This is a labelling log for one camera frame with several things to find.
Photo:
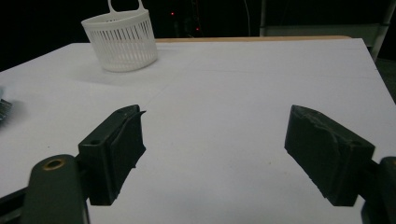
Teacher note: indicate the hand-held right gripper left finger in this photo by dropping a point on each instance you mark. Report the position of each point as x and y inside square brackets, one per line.
[106, 161]

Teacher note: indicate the white table cover board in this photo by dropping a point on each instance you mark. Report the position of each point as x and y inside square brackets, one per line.
[218, 93]

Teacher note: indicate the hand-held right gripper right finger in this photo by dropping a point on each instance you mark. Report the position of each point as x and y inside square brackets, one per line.
[327, 155]

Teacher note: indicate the white plastic basket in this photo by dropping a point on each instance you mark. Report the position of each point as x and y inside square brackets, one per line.
[124, 46]

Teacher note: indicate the light blue hairbrush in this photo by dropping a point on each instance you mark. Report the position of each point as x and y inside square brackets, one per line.
[3, 108]

